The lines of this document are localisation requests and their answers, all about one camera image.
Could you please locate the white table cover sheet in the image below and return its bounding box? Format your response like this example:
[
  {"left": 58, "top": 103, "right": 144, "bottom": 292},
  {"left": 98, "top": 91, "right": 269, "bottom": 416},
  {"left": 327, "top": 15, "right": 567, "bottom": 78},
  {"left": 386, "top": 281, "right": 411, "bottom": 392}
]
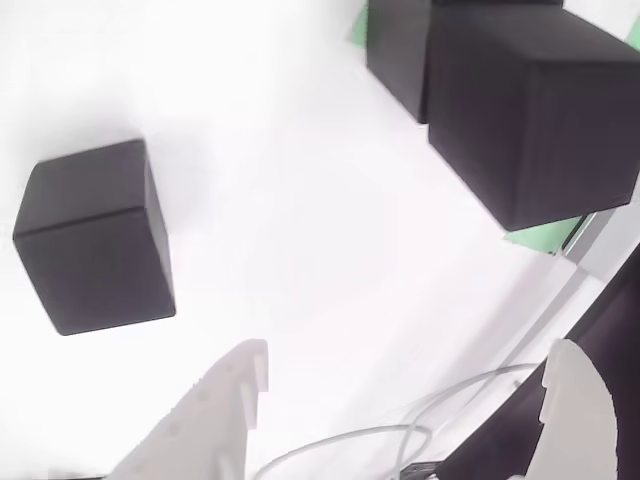
[{"left": 0, "top": 0, "right": 601, "bottom": 480}]

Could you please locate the green tape strip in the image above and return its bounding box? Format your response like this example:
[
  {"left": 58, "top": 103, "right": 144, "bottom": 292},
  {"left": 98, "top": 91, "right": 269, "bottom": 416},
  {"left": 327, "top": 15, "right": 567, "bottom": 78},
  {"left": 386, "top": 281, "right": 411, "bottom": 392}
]
[{"left": 500, "top": 24, "right": 640, "bottom": 258}]

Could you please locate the white cable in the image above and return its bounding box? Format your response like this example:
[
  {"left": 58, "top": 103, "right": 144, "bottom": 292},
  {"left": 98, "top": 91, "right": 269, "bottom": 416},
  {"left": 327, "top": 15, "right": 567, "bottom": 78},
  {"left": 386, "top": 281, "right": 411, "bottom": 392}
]
[{"left": 256, "top": 363, "right": 547, "bottom": 480}]

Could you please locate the black cube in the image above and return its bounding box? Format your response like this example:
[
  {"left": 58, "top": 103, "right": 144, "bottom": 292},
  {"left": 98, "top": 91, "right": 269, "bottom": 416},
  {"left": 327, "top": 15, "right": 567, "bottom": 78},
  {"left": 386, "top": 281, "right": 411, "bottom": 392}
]
[
  {"left": 11, "top": 138, "right": 178, "bottom": 338},
  {"left": 425, "top": 4, "right": 640, "bottom": 234},
  {"left": 365, "top": 0, "right": 566, "bottom": 125}
]

